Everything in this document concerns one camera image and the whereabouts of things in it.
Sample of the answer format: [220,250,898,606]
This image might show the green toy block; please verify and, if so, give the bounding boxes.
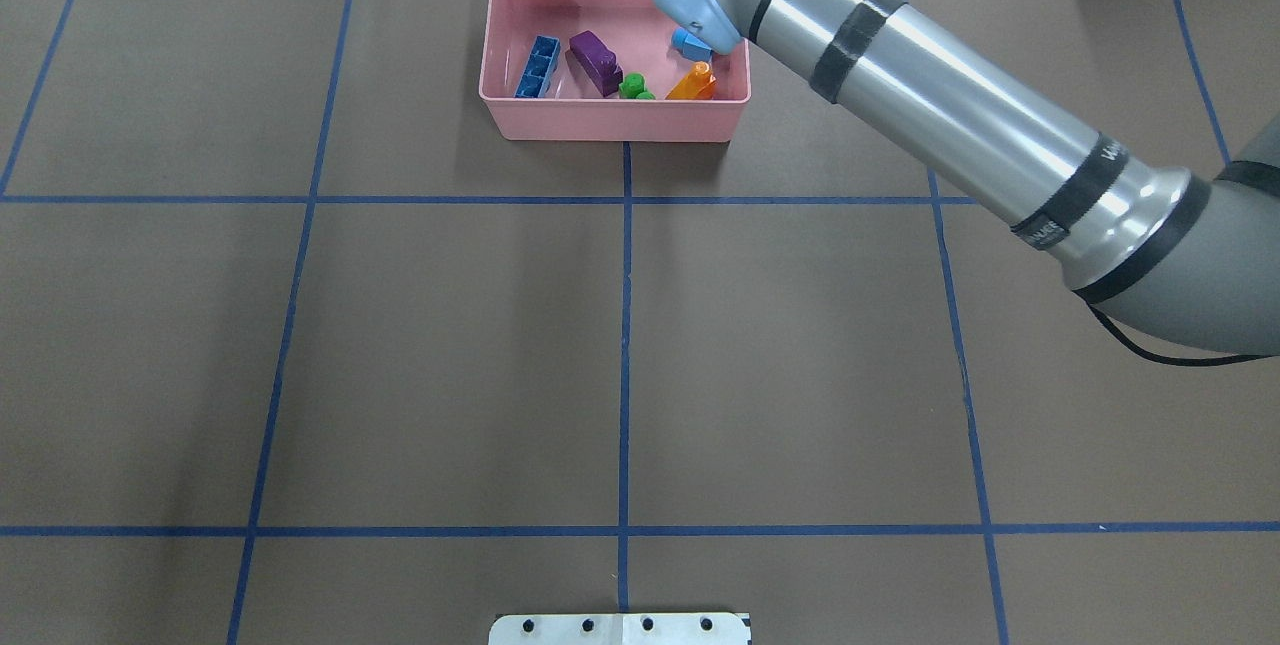
[618,72,657,101]

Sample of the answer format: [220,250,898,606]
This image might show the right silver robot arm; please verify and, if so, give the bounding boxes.
[654,0,1279,360]

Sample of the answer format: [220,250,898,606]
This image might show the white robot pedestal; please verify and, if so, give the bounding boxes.
[486,612,753,644]

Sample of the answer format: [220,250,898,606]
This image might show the small blue toy block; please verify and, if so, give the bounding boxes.
[669,27,716,63]

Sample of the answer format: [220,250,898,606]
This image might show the purple toy block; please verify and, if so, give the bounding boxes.
[570,29,625,97]

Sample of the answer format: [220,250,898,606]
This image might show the orange toy block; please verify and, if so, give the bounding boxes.
[666,61,717,101]

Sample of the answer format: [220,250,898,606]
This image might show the long blue toy block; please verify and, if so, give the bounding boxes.
[515,35,562,99]

